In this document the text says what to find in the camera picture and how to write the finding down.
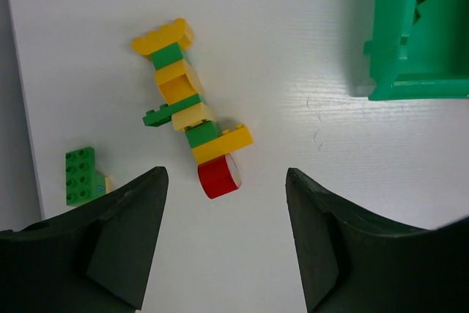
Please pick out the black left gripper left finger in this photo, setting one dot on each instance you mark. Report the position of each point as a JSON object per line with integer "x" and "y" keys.
{"x": 94, "y": 258}

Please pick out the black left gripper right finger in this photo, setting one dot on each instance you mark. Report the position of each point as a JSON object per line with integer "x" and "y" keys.
{"x": 354, "y": 260}

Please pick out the green yellow lego cluster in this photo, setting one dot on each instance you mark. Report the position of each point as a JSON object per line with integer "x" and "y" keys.
{"x": 83, "y": 181}

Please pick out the stacked lego brick tower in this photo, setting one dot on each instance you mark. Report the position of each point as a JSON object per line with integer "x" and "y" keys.
{"x": 186, "y": 108}

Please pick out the green plastic bin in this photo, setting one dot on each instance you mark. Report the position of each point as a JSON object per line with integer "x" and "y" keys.
{"x": 419, "y": 49}

